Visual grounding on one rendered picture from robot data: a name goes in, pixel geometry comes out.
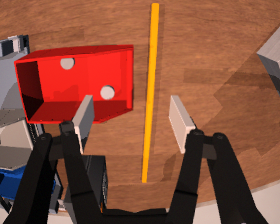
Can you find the red bin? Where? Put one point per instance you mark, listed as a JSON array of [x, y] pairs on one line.
[[51, 94]]

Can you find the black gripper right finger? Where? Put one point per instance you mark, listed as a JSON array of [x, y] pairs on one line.
[[234, 199]]

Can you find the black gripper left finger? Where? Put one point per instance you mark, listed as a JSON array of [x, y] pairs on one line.
[[32, 200]]

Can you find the blue open bin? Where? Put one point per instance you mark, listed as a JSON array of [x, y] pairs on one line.
[[9, 183]]

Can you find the orange long bar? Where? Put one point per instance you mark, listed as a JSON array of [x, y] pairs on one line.
[[150, 91]]

